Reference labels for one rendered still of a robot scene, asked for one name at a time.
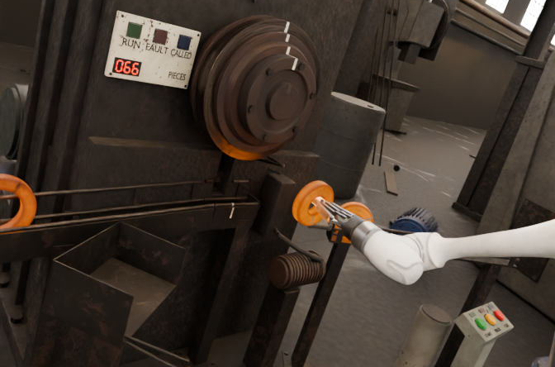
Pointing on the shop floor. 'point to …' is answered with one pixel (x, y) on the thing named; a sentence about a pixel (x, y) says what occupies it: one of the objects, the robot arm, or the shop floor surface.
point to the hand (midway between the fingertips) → (315, 198)
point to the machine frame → (164, 116)
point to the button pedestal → (478, 336)
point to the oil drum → (346, 142)
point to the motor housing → (280, 305)
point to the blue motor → (415, 221)
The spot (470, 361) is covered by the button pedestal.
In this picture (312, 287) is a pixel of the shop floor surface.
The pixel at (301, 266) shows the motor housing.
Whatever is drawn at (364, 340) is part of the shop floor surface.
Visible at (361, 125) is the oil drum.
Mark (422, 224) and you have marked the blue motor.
